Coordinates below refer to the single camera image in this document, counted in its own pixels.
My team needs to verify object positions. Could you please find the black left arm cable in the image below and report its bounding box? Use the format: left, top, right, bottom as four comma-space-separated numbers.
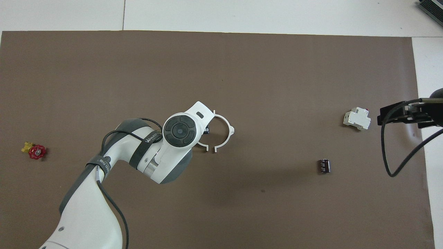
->
95, 118, 165, 249

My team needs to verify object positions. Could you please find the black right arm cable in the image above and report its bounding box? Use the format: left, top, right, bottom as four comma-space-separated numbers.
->
381, 98, 443, 177

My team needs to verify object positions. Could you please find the black cylindrical capacitor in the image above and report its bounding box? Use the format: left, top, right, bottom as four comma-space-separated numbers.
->
317, 158, 331, 174

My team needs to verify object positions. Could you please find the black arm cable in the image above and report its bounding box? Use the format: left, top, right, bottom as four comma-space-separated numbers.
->
381, 98, 443, 177
95, 118, 165, 249

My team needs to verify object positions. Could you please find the brown paper mat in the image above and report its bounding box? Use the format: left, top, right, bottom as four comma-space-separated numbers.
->
0, 30, 436, 249

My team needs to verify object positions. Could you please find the white circuit breaker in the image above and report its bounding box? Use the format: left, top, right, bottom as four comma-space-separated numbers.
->
343, 107, 371, 131

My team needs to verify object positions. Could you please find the grey ribbed device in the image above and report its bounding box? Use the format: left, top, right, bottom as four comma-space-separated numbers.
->
417, 0, 443, 17

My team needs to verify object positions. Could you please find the red and yellow valve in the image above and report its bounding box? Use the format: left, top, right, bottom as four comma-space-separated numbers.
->
21, 141, 47, 160

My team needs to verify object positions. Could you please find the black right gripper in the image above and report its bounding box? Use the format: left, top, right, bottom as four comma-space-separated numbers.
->
377, 100, 437, 129

